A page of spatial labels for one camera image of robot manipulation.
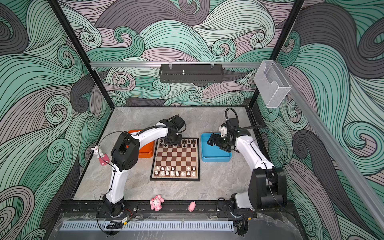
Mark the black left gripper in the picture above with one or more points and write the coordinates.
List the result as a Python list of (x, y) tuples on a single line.
[(179, 141)]

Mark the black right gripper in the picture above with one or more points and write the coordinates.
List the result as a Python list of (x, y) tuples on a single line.
[(213, 137)]

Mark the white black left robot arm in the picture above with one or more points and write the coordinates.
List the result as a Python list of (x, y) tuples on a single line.
[(125, 155)]

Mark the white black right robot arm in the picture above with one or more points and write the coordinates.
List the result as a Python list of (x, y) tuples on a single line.
[(268, 183)]

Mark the blue plastic tray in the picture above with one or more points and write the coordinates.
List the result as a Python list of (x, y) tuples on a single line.
[(212, 153)]

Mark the brown cream chessboard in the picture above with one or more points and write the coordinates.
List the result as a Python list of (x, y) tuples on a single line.
[(170, 161)]

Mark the orange plastic tray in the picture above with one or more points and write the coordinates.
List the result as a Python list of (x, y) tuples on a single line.
[(145, 147)]

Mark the pink pig plush toy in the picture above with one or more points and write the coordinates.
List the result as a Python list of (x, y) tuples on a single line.
[(156, 203)]

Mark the small pink pig figurine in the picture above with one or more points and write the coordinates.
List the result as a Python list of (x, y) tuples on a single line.
[(192, 206)]

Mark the white rabbit pink base figurine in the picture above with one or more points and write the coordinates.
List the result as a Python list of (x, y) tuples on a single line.
[(103, 158)]

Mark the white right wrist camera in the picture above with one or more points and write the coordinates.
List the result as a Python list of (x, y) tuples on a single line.
[(223, 131)]

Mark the black perforated wall shelf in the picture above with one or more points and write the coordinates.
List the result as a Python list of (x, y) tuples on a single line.
[(197, 74)]

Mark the clear acrylic wall box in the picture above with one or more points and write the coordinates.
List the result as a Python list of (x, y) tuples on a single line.
[(272, 83)]

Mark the white slotted cable duct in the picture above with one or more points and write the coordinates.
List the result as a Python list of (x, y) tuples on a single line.
[(227, 226)]

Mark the aluminium back wall rail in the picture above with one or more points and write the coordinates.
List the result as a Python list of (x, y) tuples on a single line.
[(138, 64)]

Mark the aluminium wall rail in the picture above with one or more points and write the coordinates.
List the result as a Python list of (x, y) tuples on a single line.
[(138, 64), (365, 191)]

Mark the black front mounting rail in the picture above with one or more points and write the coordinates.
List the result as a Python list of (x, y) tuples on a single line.
[(136, 208)]

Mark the aluminium right wall rail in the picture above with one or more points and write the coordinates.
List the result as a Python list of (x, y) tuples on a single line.
[(365, 191)]

